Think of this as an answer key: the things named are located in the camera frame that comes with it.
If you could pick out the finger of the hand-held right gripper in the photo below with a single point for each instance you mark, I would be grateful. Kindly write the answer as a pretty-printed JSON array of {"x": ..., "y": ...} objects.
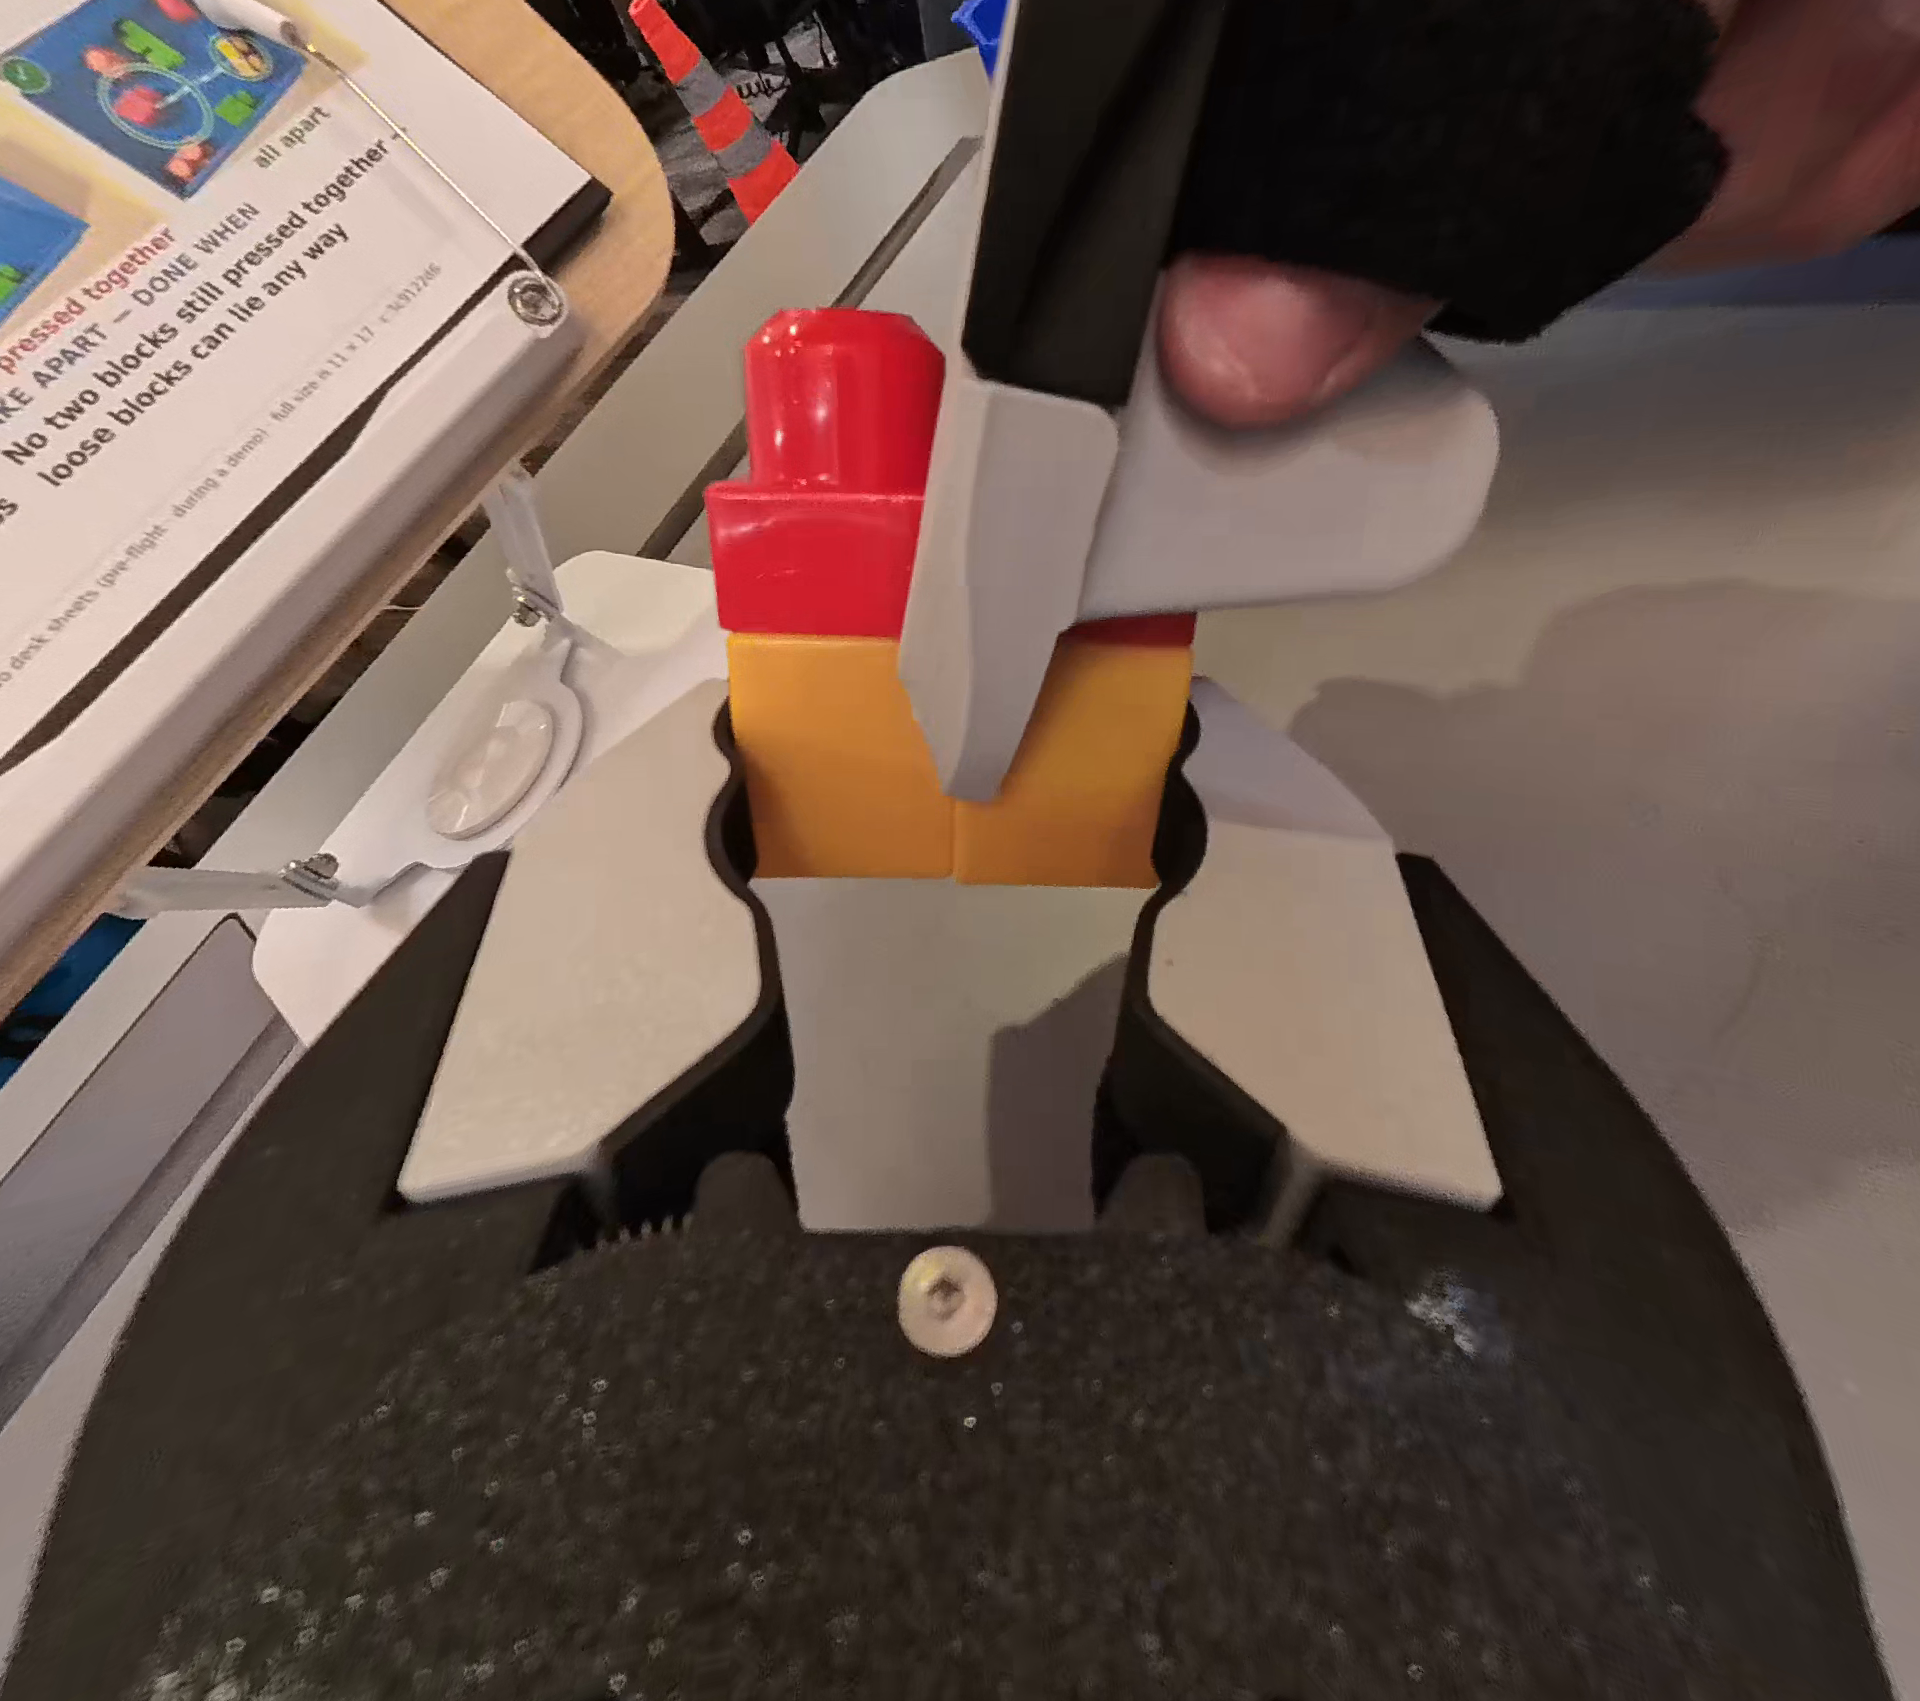
[{"x": 1004, "y": 560}]

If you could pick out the orange traffic cone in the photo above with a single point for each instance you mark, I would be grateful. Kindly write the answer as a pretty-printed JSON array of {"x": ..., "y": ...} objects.
[{"x": 720, "y": 126}]

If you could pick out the printed instruction sheet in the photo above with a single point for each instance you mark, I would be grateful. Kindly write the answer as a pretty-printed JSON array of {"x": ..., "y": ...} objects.
[{"x": 150, "y": 230}]

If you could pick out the white document stand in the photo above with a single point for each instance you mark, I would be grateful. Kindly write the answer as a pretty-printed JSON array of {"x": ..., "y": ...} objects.
[{"x": 601, "y": 230}]

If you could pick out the blue plastic bin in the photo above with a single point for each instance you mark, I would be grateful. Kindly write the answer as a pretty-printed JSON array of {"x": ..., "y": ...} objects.
[{"x": 982, "y": 21}]

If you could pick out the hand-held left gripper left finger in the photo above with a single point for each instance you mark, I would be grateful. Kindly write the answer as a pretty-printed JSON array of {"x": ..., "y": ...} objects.
[{"x": 601, "y": 980}]

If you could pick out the yellow one-stud building block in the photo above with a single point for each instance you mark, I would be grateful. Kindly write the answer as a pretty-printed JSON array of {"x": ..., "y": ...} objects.
[
  {"x": 824, "y": 756},
  {"x": 1095, "y": 771}
]

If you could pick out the red two-stud building block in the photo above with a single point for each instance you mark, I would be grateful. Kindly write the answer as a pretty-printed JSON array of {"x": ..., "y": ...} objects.
[{"x": 824, "y": 530}]

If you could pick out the person's right hand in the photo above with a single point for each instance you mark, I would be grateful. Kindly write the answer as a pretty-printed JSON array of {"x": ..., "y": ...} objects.
[{"x": 1801, "y": 7}]

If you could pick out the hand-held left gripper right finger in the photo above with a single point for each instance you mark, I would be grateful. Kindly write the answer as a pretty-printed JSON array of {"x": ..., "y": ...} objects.
[{"x": 1321, "y": 980}]

